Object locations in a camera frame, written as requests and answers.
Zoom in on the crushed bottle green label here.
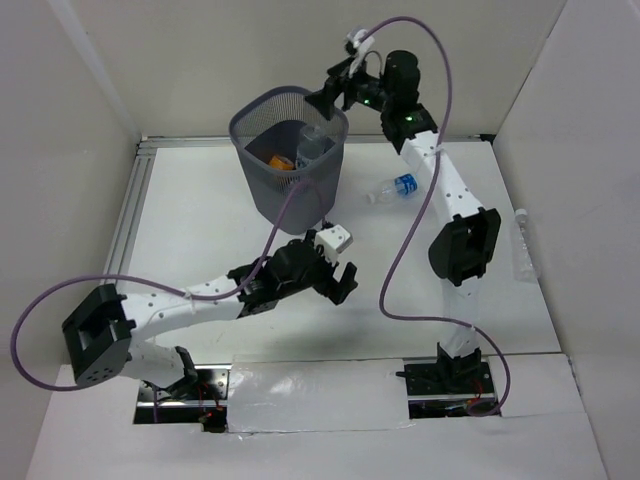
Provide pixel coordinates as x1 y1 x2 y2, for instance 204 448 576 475
295 124 333 170

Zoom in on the aluminium frame rail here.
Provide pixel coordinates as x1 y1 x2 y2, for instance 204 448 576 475
82 134 496 351

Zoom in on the orange juice bottle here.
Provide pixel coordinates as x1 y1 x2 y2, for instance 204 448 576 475
268 155 295 171

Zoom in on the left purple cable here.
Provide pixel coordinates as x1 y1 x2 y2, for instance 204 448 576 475
10 180 326 424

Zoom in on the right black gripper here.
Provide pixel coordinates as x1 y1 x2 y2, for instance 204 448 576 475
306 52 396 119

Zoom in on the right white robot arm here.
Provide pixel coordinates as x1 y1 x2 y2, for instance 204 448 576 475
305 50 501 394

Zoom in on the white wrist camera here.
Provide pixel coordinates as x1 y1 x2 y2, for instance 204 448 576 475
345 27 375 78
314 225 353 265

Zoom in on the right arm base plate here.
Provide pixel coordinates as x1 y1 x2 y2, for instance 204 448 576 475
395 360 498 420

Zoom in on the clear bottle blue label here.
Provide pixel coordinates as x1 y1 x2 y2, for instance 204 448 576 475
365 173 419 205

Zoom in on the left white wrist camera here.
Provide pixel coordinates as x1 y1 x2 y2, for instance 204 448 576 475
314 225 353 265

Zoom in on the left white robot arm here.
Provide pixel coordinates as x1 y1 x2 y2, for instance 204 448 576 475
62 224 357 399

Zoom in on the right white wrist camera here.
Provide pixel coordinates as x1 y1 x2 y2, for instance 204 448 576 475
345 27 375 78

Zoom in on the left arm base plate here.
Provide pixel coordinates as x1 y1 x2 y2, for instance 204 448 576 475
133 364 232 433

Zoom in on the clear bottle white cap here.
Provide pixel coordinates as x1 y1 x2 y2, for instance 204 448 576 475
511 208 539 283

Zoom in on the grey mesh waste bin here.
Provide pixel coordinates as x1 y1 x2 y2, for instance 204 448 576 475
229 86 349 235

